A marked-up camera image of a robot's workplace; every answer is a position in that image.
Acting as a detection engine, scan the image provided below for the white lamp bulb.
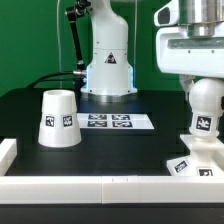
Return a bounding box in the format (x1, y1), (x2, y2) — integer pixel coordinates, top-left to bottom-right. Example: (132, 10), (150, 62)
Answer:
(189, 78), (224, 139)

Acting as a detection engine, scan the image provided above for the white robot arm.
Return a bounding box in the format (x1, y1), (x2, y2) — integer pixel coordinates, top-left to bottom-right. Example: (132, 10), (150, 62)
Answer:
(82, 0), (224, 100)

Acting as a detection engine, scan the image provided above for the grey thin cable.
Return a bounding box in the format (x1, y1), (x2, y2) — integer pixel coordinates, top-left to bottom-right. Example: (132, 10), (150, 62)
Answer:
(55, 0), (64, 90)

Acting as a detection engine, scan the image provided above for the white left wall block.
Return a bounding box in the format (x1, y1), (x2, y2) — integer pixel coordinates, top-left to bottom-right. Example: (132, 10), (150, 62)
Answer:
(0, 139), (17, 176)

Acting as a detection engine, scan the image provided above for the white lamp shade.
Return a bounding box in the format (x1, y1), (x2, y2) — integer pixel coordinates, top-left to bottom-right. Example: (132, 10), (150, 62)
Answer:
(38, 90), (81, 148)

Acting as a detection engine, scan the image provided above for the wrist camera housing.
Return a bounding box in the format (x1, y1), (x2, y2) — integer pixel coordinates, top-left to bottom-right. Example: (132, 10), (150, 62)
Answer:
(154, 0), (180, 27)

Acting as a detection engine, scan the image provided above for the white front wall bar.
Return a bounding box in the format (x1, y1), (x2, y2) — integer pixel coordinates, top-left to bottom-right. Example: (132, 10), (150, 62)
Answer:
(0, 176), (224, 204)

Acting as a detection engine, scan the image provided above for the white lamp base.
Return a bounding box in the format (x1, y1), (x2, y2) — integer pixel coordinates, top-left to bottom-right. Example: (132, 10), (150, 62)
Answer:
(166, 134), (224, 176)

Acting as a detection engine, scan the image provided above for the white marker sheet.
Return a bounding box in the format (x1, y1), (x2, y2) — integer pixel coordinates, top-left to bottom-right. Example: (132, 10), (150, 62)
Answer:
(77, 113), (154, 130)

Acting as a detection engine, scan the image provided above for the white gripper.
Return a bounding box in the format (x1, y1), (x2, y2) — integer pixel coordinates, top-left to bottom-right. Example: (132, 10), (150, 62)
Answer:
(156, 24), (224, 110)

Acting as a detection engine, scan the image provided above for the black cable hose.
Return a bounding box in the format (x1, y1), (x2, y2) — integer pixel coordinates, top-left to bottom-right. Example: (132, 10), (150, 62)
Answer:
(26, 0), (92, 90)

